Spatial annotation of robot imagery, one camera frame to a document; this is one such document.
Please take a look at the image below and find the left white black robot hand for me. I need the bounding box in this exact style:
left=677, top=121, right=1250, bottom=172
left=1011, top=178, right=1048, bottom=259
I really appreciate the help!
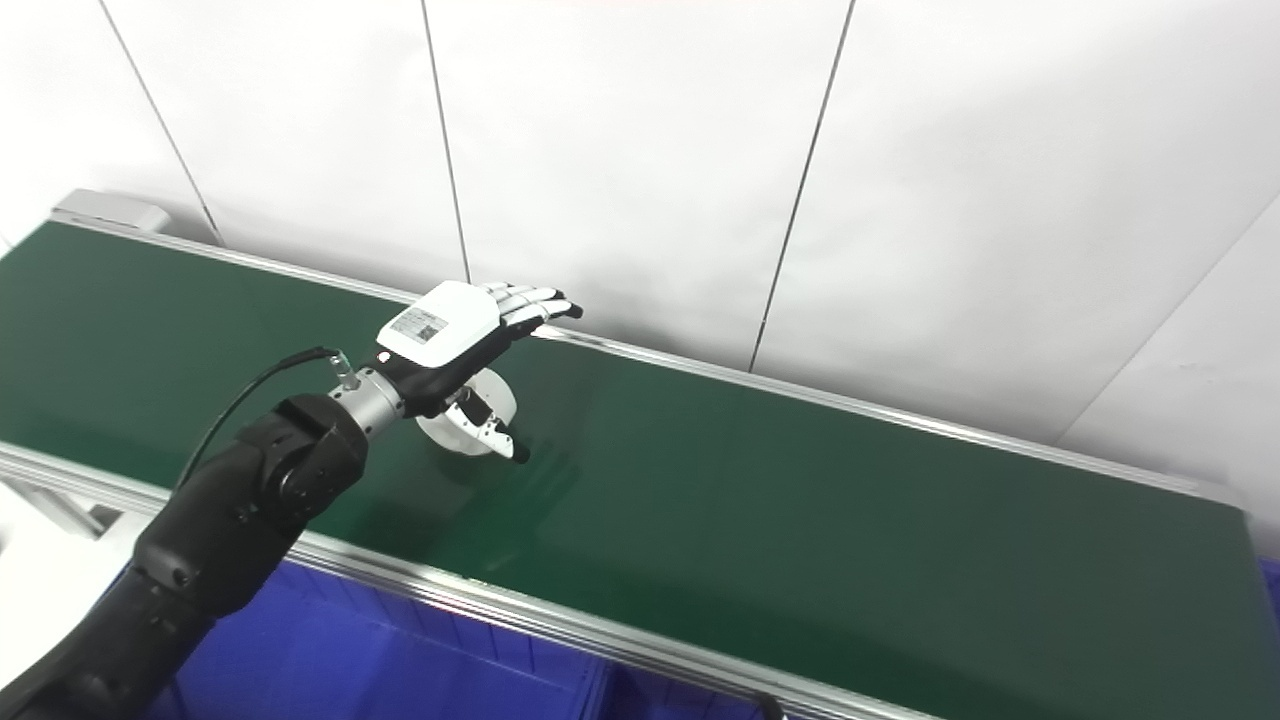
left=375, top=280, right=584, bottom=464

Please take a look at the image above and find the white round plastic part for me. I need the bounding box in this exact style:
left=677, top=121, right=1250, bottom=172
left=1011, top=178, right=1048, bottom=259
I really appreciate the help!
left=415, top=368, right=518, bottom=458

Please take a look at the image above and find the blue plastic bin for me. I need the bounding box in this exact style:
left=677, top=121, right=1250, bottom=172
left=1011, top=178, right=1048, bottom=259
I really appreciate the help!
left=600, top=662, right=791, bottom=720
left=145, top=558, right=611, bottom=720

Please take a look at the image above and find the green conveyor belt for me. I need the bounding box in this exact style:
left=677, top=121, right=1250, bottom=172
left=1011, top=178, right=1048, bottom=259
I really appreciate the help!
left=0, top=188, right=1280, bottom=720

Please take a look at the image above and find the aluminium conveyor support leg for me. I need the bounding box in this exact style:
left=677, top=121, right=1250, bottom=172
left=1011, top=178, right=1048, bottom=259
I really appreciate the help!
left=20, top=480, right=126, bottom=541

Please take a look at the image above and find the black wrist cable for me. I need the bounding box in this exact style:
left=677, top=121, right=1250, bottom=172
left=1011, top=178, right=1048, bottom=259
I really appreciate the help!
left=175, top=346, right=346, bottom=491

